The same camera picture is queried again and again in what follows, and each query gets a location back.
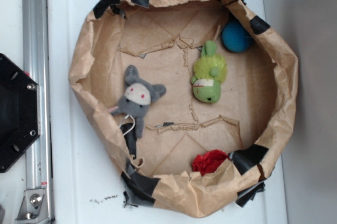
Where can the gray plush animal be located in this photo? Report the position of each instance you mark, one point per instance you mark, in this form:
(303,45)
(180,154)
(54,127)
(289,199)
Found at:
(137,98)

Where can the green plush animal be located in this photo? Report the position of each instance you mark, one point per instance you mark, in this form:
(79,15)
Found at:
(209,72)

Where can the brown paper bag bin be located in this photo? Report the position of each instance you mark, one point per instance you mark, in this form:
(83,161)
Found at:
(252,121)

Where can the red crumpled object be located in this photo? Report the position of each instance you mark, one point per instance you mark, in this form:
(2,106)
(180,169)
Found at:
(209,162)

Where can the blue ball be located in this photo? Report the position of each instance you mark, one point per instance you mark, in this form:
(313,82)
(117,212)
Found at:
(235,38)

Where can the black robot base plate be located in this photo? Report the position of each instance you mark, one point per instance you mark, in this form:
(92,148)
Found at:
(19,113)

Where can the aluminum extrusion rail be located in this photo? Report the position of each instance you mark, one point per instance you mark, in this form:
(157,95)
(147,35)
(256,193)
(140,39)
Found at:
(35,54)

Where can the metal corner bracket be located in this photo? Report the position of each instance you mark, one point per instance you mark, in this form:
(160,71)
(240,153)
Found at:
(34,207)

